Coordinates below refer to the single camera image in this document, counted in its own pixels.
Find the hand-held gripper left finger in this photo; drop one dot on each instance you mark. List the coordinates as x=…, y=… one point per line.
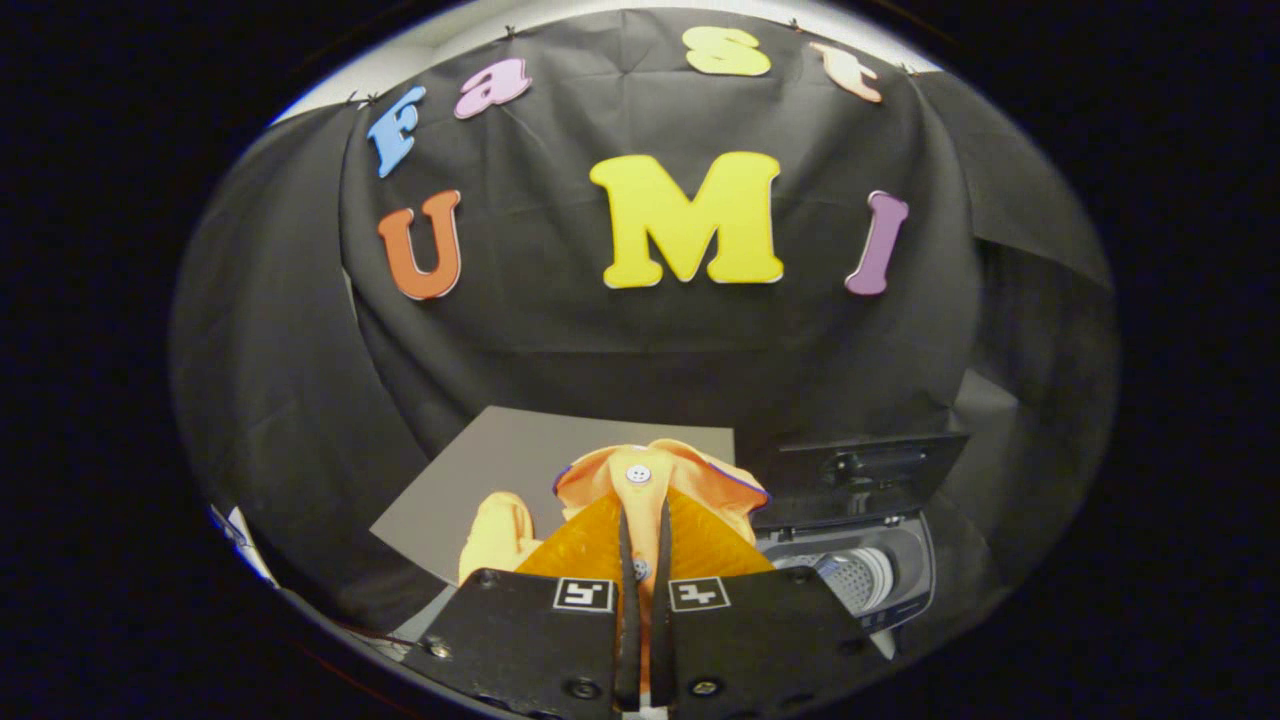
x=627, y=620

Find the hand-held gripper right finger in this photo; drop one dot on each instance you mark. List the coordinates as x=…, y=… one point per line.
x=662, y=620

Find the orange shirt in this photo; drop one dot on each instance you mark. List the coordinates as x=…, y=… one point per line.
x=600, y=480

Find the grey washing machine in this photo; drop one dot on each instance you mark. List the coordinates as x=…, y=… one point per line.
x=900, y=560

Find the dark washing machine lid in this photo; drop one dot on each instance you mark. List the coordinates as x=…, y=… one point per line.
x=880, y=470

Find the grey cabinet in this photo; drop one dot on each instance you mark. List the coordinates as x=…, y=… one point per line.
x=500, y=450

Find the white blue object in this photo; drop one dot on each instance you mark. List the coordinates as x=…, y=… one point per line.
x=245, y=535

